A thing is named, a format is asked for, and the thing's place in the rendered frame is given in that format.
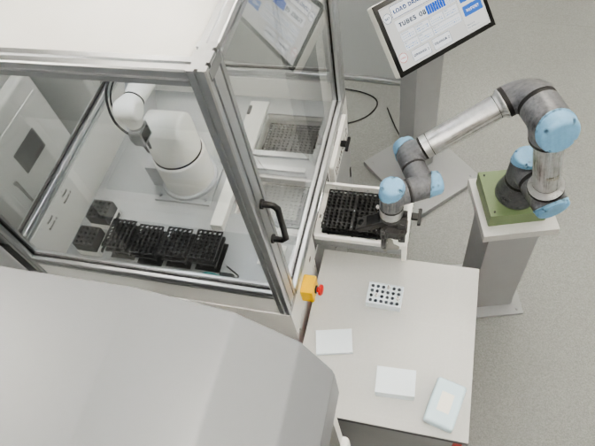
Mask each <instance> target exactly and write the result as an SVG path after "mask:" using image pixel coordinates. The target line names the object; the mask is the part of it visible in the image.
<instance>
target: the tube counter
mask: <svg viewBox="0 0 595 446"><path fill-rule="evenodd" d="M453 2H455V0H434V1H432V2H431V3H429V4H426V5H424V6H422V7H421V8H420V9H418V10H417V12H418V14H419V17H420V19H424V18H426V17H428V16H429V15H430V14H432V13H434V12H437V11H438V10H440V9H442V8H444V7H445V6H447V5H448V4H451V3H453Z"/></svg>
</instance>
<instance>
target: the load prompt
mask: <svg viewBox="0 0 595 446"><path fill-rule="evenodd" d="M426 2H428V0H402V1H400V2H398V3H396V4H393V5H392V6H390V7H389V9H390V13H391V16H392V18H393V19H395V18H397V17H399V16H401V15H403V14H405V13H407V12H409V11H411V10H412V9H414V8H416V7H418V6H419V5H421V4H424V3H426Z"/></svg>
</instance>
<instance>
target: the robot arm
mask: <svg viewBox="0 0 595 446"><path fill-rule="evenodd" d="M516 114H519V115H520V117H521V118H522V120H523V122H524V123H525V125H526V126H527V129H528V141H529V145H530V146H522V147H520V148H518V149H517V150H516V151H515V152H514V154H513V155H512V156H511V158H510V163H509V166H508V168H507V170H506V174H505V175H504V176H503V177H502V178H501V179H500V180H499V181H498V183H497V186H496V188H495V195H496V198H497V199H498V200H499V202H500V203H502V204H503V205H504V206H505V207H507V208H510V209H514V210H523V209H527V208H529V207H531V209H532V211H533V213H535V214H536V216H537V217H538V218H539V219H547V218H551V217H552V216H555V215H557V214H559V213H561V212H563V211H565V210H566V209H567V208H568V207H569V205H570V201H569V197H567V195H566V194H565V181H564V179H563V178H562V176H561V171H562V163H563V154H564V150H565V149H566V148H568V147H569V146H571V145H572V144H573V143H574V140H576V139H577V138H578V136H579V135H580V132H581V125H580V122H579V120H578V118H577V116H576V115H575V114H574V113H573V112H572V111H571V110H570V108H569V107H568V105H567V104H566V103H565V101H564V100H563V99H562V97H561V96H560V94H559V93H558V92H557V90H556V88H555V87H554V86H553V85H552V84H551V83H550V82H548V81H545V80H541V79H537V78H527V79H520V80H516V81H511V82H508V83H507V84H504V85H502V86H501V87H499V88H496V89H495V90H494V93H493V95H492V96H489V97H487V98H486V99H484V100H482V101H481V102H480V103H478V104H475V105H474V106H472V107H470V108H468V109H466V110H465V111H463V112H461V113H460V114H458V115H456V116H454V117H453V118H451V119H448V120H447V121H446V122H444V123H442V124H440V125H439V126H437V127H434V128H432V129H431V130H429V131H428V132H426V133H425V134H423V135H420V136H419V137H417V138H415V139H414V138H413V137H411V136H405V137H401V138H399V139H397V140H396V141H395V143H394V144H393V148H392V149H393V152H394V154H395V158H396V160H397V161H398V164H399V166H400V168H401V170H402V172H403V174H404V176H405V179H404V180H401V179H400V178H399V177H392V176H390V177H387V178H385V179H384V180H383V181H382V182H381V184H380V188H379V194H378V195H379V212H377V213H374V214H370V215H367V216H363V217H359V218H357V225H356V229H357V230H358V231H359V232H363V231H367V230H371V229H375V228H378V227H380V228H381V235H380V238H381V248H382V250H383V251H385V252H387V250H398V249H399V246H397V245H396V244H394V243H393V240H392V239H394V240H398V242H405V240H406V233H407V226H408V223H407V222H408V220H407V219H408V217H407V214H408V211H404V205H406V204H411V203H414V202H418V201H421V200H424V199H427V198H431V197H433V196H438V195H441V194H442V193H443V192H444V181H443V178H442V175H441V174H440V172H439V171H431V172H430V171H429V169H428V167H427V165H426V163H425V160H427V159H429V158H431V157H433V156H435V155H436V154H438V153H440V152H441V151H443V150H446V149H448V148H450V147H451V146H453V145H454V144H456V143H458V142H460V141H462V140H464V139H466V138H468V137H469V136H470V135H473V134H475V133H477V132H478V131H480V130H482V129H484V128H486V127H487V126H489V125H491V124H493V123H495V122H496V121H498V120H500V119H503V118H504V117H508V118H512V117H513V116H514V115H516ZM387 242H388V243H387Z"/></svg>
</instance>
